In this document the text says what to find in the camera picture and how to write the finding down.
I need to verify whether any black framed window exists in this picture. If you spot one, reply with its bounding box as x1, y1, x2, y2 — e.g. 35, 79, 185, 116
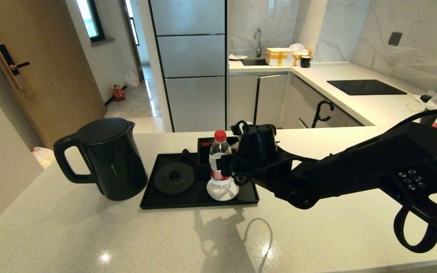
76, 0, 106, 43

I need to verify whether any crumpled white plastic wrap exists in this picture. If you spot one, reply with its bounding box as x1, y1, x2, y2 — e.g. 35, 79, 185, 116
414, 89, 437, 107

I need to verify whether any grey drawer cabinet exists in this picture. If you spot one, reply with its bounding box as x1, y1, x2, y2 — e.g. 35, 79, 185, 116
281, 73, 364, 129

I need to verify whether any yellow white plastic bag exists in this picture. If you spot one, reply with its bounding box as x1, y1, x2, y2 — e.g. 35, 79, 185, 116
31, 147, 57, 170

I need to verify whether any silver refrigerator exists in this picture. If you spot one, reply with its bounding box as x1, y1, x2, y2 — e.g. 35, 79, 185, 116
148, 0, 228, 132

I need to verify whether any black rectangular serving tray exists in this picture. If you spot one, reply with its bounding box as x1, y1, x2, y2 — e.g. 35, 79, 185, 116
140, 151, 259, 210

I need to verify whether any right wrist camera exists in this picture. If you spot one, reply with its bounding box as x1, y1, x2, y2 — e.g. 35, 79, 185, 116
231, 121, 278, 160

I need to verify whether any black door lock handle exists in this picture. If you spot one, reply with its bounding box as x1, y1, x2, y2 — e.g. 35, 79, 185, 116
0, 44, 31, 90

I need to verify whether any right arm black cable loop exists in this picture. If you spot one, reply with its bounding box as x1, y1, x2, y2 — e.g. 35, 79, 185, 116
393, 193, 437, 254

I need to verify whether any small yellow taped box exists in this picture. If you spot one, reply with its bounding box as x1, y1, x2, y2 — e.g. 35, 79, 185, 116
294, 49, 313, 66

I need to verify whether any black hook handle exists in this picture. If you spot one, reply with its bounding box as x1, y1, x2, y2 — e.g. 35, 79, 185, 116
311, 100, 335, 129

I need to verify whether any grey sink cabinet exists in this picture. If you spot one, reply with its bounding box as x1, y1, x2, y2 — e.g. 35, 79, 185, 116
228, 72, 291, 131

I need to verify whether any brown wooden door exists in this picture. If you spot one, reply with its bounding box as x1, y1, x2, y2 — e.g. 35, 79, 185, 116
0, 0, 107, 151

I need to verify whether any chrome kitchen faucet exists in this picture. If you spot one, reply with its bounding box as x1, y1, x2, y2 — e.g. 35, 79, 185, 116
253, 28, 263, 58

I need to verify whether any cardboard box yellow tape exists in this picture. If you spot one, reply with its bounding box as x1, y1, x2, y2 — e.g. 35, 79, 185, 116
265, 47, 295, 67

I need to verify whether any clear water bottle green logo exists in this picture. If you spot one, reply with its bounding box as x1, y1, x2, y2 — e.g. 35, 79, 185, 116
208, 130, 235, 190

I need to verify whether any black compartment organizer box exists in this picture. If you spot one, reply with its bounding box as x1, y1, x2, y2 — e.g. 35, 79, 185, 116
197, 136, 242, 180

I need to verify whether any black round kettle base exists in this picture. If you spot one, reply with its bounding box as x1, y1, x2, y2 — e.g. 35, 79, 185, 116
153, 163, 195, 196

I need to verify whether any black electric kettle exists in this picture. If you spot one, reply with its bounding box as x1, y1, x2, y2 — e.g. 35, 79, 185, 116
53, 117, 149, 201

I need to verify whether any black induction cooktop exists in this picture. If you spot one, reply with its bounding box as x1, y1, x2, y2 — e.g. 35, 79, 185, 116
326, 79, 407, 96

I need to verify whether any dark kitchen sink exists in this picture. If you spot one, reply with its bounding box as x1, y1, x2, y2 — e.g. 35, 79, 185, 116
241, 57, 269, 66

